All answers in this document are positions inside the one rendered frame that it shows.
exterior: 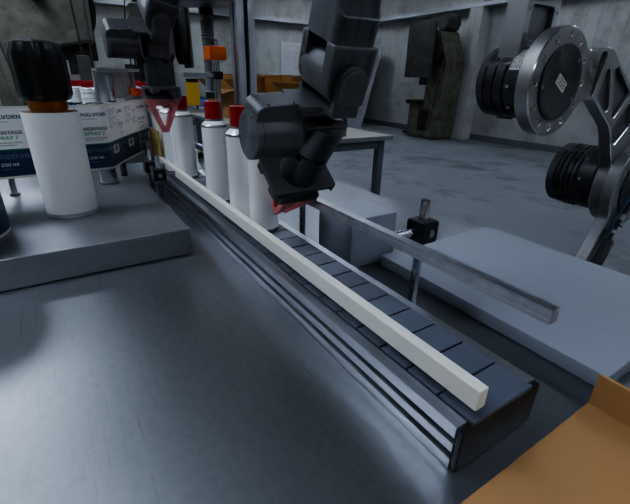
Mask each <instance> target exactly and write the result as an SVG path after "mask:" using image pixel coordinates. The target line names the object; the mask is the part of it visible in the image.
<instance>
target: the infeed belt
mask: <svg viewBox="0 0 630 504"><path fill-rule="evenodd" d="M169 177H170V178H172V179H173V180H174V181H175V182H176V183H178V184H179V185H180V186H181V187H183V188H184V189H185V190H186V191H187V192H189V193H190V194H191V195H192V196H193V197H195V198H196V199H197V200H198V201H200V202H201V203H202V204H203V205H204V206H206V207H207V208H208V209H209V210H210V211H212V212H213V213H214V214H215V215H217V216H218V217H219V218H220V219H221V220H223V221H224V222H225V223H226V224H227V225H229V226H230V227H231V228H232V229H234V230H235V231H236V232H237V233H238V234H240V235H241V236H242V237H243V238H244V239H246V240H247V241H248V242H249V243H251V244H252V245H253V246H254V247H255V248H257V249H258V250H259V251H260V252H261V253H263V254H264V255H265V256H266V257H268V258H269V259H270V260H271V261H272V262H274V263H275V264H276V265H277V266H278V267H280V268H281V269H282V270H283V271H285V272H286V273H287V274H288V275H289V276H291V277H292V278H293V279H294V280H295V281H297V282H298V283H299V284H300V285H302V286H303V287H304V288H305V289H306V290H308V291H309V292H310V293H311V294H312V295H314V296H315V297H316V298H317V299H319V300H320V301H321V302H322V303H323V304H325V305H326V306H327V307H328V308H329V309H331V310H332V311H333V312H334V313H336V314H337V315H338V316H339V317H340V318H342V319H343V320H344V321H345V322H346V323H348V324H349V325H350V326H351V327H353V328H354V329H355V330H356V331H357V332H359V333H360V334H361V335H362V336H363V337H365V338H366V339H367V340H368V341H370V342H371V343H372V344H373V345H374V346H376V347H377V348H378V349H379V350H380V351H382V352H383V353H384V354H385V355H387V356H388V357H389V358H390V359H391V360H393V361H394V362H395V363H396V364H397V365H399V366H400V367H401V368H402V369H404V370H405V371H406V372H407V373H408V374H410V375H411V376H412V377H413V378H414V379H416V380H417V381H418V382H419V383H421V384H422V385H423V386H424V387H425V388H427V389H428V390H429V391H430V392H431V393H433V394H434V395H435V396H436V397H438V398H439V399H440V400H441V401H442V402H444V403H445V404H446V405H447V406H448V407H450V408H451V409H452V410H453V411H455V412H456V413H457V414H458V415H459V416H461V417H462V418H463V419H464V420H465V421H466V422H467V423H466V424H468V423H470V424H471V425H472V426H475V425H477V424H478V423H480V422H481V421H483V420H484V419H486V418H487V417H489V416H490V415H492V414H493V413H495V412H496V411H498V410H499V409H501V408H503V407H504V406H506V405H507V404H509V403H510V402H512V401H513V400H515V399H516V398H518V397H519V396H521V395H522V394H524V393H525V392H527V391H528V390H530V389H531V388H532V385H531V384H529V383H528V382H526V381H525V380H523V379H521V378H520V377H518V376H517V375H515V374H514V373H512V372H510V371H509V370H507V369H506V368H504V367H503V366H501V365H500V364H498V363H496V364H494V362H495V361H493V360H492V359H490V358H489V357H487V356H485V355H484V354H482V353H481V352H479V351H478V350H476V349H474V348H473V347H471V346H470V345H468V344H467V343H465V342H463V343H462V340H460V339H459V338H457V337H456V336H454V335H453V334H451V333H449V332H448V331H446V330H445V329H443V328H442V327H440V326H439V325H437V324H435V323H434V322H432V321H431V320H429V319H428V318H426V317H424V316H423V315H421V314H420V313H418V312H417V311H415V310H414V309H412V308H411V309H410V307H409V306H407V305H406V304H404V303H403V302H401V301H399V300H398V299H396V298H395V297H393V296H392V295H390V294H389V295H388V293H387V292H385V291H384V290H382V289H381V288H379V287H378V286H376V285H374V284H373V283H371V282H369V281H368V280H367V279H365V278H364V277H362V276H360V275H359V274H357V273H356V272H354V271H352V270H351V269H349V268H348V267H346V266H345V265H343V264H342V263H340V262H338V261H337V260H335V259H334V258H332V257H331V256H329V255H328V254H326V253H324V252H323V251H321V250H320V249H318V248H317V247H315V246H313V245H312V244H310V243H309V242H307V241H306V240H304V239H303V238H301V237H299V236H298V235H296V234H295V233H293V232H292V231H290V230H288V229H287V228H285V227H284V226H282V225H281V224H279V228H278V230H276V231H273V232H270V233H271V234H273V235H274V236H275V237H277V238H278V239H280V240H281V241H282V242H284V243H285V244H287V245H288V246H290V247H291V248H292V249H294V250H295V251H297V252H298V253H299V254H301V255H302V256H304V257H305V258H307V259H308V260H309V261H311V262H312V263H314V264H315V265H316V266H318V267H319V268H321V269H322V270H324V271H325V272H326V273H328V274H329V275H331V276H332V277H333V278H335V279H336V280H338V281H339V282H341V283H342V284H343V285H345V286H346V287H348V288H349V289H350V290H352V291H353V292H355V293H356V294H358V295H359V296H360V297H362V298H363V299H365V300H366V301H367V302H369V303H370V304H372V305H373V306H375V307H376V308H377V309H379V310H380V311H382V312H383V313H384V314H386V315H387V316H389V317H390V318H392V319H393V320H394V321H396V322H397V323H399V324H400V325H401V326H403V327H404V328H406V329H407V330H409V331H410V332H411V333H413V334H414V335H416V336H417V337H418V338H420V339H421V340H423V341H424V342H426V343H427V344H428V345H430V346H431V347H433V348H434V349H435V350H437V351H438V352H440V353H441V354H443V355H444V356H445V357H447V358H448V359H450V360H451V361H452V362H454V363H455V364H457V365H458V366H460V367H461V368H462V369H464V370H465V371H467V372H468V373H469V374H471V375H472V376H474V377H475V378H477V379H478V380H479V381H481V382H482V383H484V384H485V385H486V386H488V387H489V389H488V393H487V397H486V401H485V405H484V406H483V407H482V408H480V409H479V410H477V411H474V410H473V409H471V408H470V407H469V406H467V405H466V404H465V403H464V402H462V401H461V400H460V399H459V398H457V397H456V396H455V395H453V394H452V393H451V392H450V391H448V390H447V389H446V388H445V387H443V386H442V385H441V384H439V383H438V382H437V381H436V380H434V379H433V378H432V377H431V376H429V375H428V374H427V373H425V372H424V371H423V370H422V369H420V368H419V367H418V366H416V365H415V364H414V363H413V362H411V361H410V360H409V359H408V358H406V357H405V356H404V355H402V354H401V353H400V352H399V351H397V350H396V349H395V348H394V347H392V346H391V345H390V344H388V343H387V342H386V341H385V340H383V339H382V338H381V337H380V336H378V335H377V334H376V333H374V332H373V331H372V330H371V329H369V328H368V327H367V326H365V325H364V324H363V323H362V322H360V321H359V320H358V319H357V318H355V317H354V316H353V315H351V314H350V313H349V312H348V311H346V310H345V309H344V308H343V307H341V306H340V305H339V304H337V303H336V302H335V301H334V300H332V299H331V298H330V297H329V296H327V295H326V294H325V293H323V292H322V291H321V290H320V289H318V288H317V287H316V286H314V285H313V284H312V283H311V282H309V281H308V280H307V279H306V278H304V277H303V276H302V275H300V274H299V273H298V272H297V271H295V270H294V269H293V268H292V267H290V266H289V265H288V264H286V263H285V262H284V261H283V260H281V259H280V258H279V257H278V256H276V255H275V254H274V253H272V252H271V251H270V250H269V249H267V248H266V247H265V246H263V245H262V244H261V243H260V242H258V241H257V240H256V239H255V238H253V237H252V236H251V235H249V234H248V233H247V232H246V231H244V230H243V229H242V228H241V227H239V226H238V225H237V224H235V223H234V222H233V221H232V220H230V219H229V218H228V217H227V216H225V215H224V214H223V213H221V212H220V211H219V210H218V209H216V208H215V207H214V206H212V205H211V204H210V203H209V202H207V201H206V200H205V199H204V198H202V197H201V196H200V195H198V194H197V193H196V192H195V191H193V190H192V189H191V188H190V187H188V186H187V185H186V184H184V183H183V182H182V181H181V180H179V179H178V178H177V177H176V176H169ZM434 324H435V325H434Z"/></svg>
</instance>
